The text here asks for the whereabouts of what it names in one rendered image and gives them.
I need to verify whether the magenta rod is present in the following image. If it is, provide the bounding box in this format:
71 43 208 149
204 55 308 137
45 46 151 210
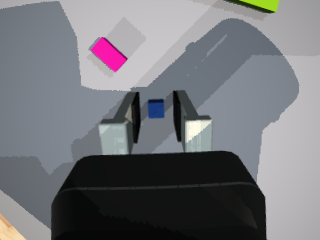
91 37 128 72

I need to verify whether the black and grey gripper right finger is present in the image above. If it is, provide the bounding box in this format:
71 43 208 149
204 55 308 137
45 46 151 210
173 90 213 152

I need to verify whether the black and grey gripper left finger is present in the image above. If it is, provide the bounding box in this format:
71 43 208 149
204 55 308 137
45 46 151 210
99 92 141 155

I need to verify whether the small blue cube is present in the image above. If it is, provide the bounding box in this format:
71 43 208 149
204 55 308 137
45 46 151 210
148 99 164 118

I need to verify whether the lime green rod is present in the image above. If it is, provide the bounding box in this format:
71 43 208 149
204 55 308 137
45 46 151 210
227 0 279 14

